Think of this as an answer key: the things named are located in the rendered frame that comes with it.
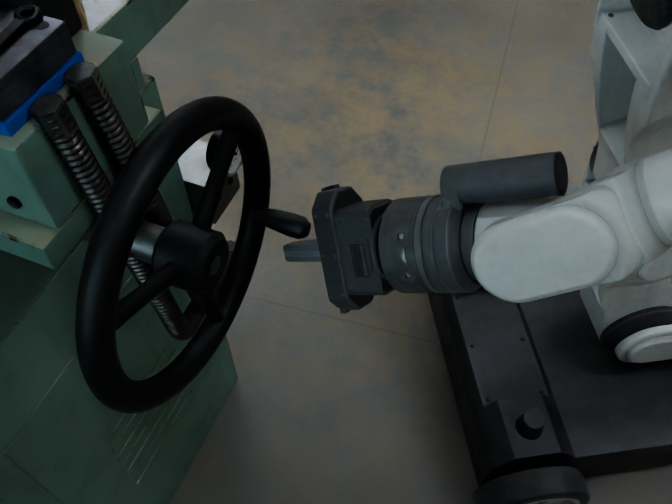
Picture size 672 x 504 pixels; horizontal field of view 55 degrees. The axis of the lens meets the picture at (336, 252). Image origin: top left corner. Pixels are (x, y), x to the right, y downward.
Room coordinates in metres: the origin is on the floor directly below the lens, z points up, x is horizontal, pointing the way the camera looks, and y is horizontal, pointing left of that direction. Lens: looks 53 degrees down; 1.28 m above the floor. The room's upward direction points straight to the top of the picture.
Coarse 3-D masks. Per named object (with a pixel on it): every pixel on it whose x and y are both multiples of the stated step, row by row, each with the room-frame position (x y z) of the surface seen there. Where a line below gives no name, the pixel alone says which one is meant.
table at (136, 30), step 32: (96, 0) 0.60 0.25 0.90; (128, 0) 0.61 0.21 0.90; (160, 0) 0.65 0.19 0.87; (96, 32) 0.55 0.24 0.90; (128, 32) 0.59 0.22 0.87; (0, 224) 0.33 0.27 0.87; (32, 224) 0.33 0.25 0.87; (64, 224) 0.33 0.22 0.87; (32, 256) 0.31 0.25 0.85; (64, 256) 0.32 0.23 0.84
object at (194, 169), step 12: (204, 144) 0.68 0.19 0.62; (192, 156) 0.66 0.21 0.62; (204, 156) 0.66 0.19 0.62; (180, 168) 0.64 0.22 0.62; (192, 168) 0.64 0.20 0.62; (204, 168) 0.64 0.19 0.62; (192, 180) 0.61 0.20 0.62; (204, 180) 0.61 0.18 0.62; (228, 180) 0.65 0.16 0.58; (192, 192) 0.61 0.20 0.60; (228, 192) 0.64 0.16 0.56; (192, 204) 0.61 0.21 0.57; (228, 204) 0.64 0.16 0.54; (216, 216) 0.61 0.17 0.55
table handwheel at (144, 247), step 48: (144, 144) 0.34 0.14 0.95; (192, 144) 0.36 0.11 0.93; (240, 144) 0.45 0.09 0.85; (144, 192) 0.30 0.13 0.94; (96, 240) 0.27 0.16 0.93; (144, 240) 0.35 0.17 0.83; (192, 240) 0.34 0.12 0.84; (240, 240) 0.42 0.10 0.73; (96, 288) 0.24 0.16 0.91; (144, 288) 0.28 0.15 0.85; (192, 288) 0.31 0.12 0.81; (240, 288) 0.38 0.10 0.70; (96, 336) 0.22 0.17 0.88; (96, 384) 0.21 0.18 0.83; (144, 384) 0.24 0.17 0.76
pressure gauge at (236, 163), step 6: (216, 132) 0.63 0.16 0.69; (210, 138) 0.63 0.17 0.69; (216, 138) 0.62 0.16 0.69; (210, 144) 0.62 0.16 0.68; (216, 144) 0.62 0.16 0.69; (210, 150) 0.61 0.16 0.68; (210, 156) 0.61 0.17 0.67; (234, 156) 0.63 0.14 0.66; (240, 156) 0.64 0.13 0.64; (210, 162) 0.61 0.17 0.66; (234, 162) 0.62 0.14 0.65; (240, 162) 0.63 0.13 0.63; (210, 168) 0.61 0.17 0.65; (234, 168) 0.62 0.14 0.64; (228, 174) 0.60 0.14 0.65
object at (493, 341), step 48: (480, 288) 0.71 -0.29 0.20; (480, 336) 0.61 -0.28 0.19; (528, 336) 0.61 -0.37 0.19; (576, 336) 0.62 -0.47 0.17; (480, 384) 0.51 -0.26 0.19; (528, 384) 0.51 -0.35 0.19; (576, 384) 0.52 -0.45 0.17; (624, 384) 0.52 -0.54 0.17; (480, 432) 0.42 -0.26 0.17; (528, 432) 0.40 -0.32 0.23; (576, 432) 0.43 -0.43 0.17; (624, 432) 0.43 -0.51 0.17; (480, 480) 0.37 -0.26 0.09
